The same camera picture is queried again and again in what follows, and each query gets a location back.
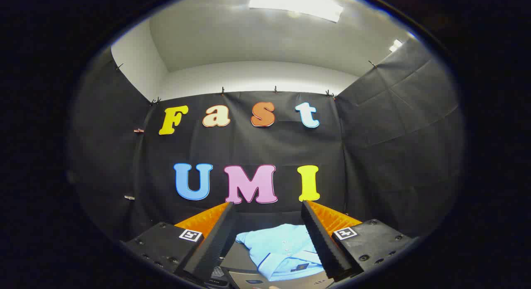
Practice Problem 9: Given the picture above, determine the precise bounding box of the light blue shirt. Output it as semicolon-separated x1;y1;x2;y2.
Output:
236;223;326;282

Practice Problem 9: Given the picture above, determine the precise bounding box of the large ceiling light panel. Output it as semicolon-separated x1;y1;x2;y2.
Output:
248;0;345;23

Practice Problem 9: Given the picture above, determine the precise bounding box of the black backdrop cloth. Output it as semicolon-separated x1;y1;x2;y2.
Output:
68;36;465;240

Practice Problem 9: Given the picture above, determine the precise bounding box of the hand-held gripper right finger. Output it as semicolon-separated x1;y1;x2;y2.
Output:
301;200;415;281

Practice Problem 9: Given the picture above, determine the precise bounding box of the grey washing machine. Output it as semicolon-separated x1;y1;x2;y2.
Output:
209;239;336;289

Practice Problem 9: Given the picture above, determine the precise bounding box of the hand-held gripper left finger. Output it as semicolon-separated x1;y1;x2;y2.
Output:
120;202;237;284

